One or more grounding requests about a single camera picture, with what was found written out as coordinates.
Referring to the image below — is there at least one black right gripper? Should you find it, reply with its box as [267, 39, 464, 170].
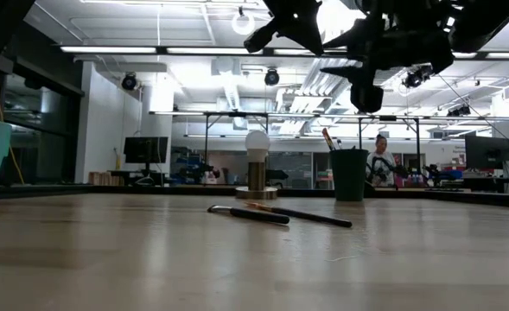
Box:
[320, 0, 456, 114]

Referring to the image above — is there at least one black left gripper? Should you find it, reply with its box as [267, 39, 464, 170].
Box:
[262, 0, 325, 57]

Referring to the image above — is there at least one black background table frame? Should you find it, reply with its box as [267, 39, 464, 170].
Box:
[356, 114, 423, 174]
[202, 110, 321, 168]

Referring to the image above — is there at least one black ceiling spotlight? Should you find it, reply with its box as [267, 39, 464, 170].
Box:
[120, 72, 138, 92]
[447, 104, 473, 118]
[402, 64, 436, 90]
[264, 67, 281, 86]

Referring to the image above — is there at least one round white ceiling lamp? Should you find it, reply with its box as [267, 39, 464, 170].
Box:
[231, 8, 257, 36]

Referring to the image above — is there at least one stack of wooden blocks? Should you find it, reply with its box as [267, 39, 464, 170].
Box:
[87, 170, 125, 187]

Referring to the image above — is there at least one black aluminium table frame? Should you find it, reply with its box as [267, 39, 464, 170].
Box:
[0, 183, 509, 210]

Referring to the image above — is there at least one person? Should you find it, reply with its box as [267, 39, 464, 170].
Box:
[366, 133, 398, 188]

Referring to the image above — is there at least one dark green cup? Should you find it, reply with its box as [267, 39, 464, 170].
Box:
[328, 149, 370, 203]

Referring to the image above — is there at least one black computer monitor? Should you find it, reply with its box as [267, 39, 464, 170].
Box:
[123, 136, 169, 175]
[464, 134, 509, 171]

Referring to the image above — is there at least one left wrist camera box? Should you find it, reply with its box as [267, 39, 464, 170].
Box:
[242, 23, 281, 55]

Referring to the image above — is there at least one long LED light bar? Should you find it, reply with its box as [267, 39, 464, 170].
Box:
[57, 42, 509, 61]

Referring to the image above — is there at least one black paintbrush silver ferrule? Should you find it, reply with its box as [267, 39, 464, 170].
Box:
[207, 204, 291, 225]

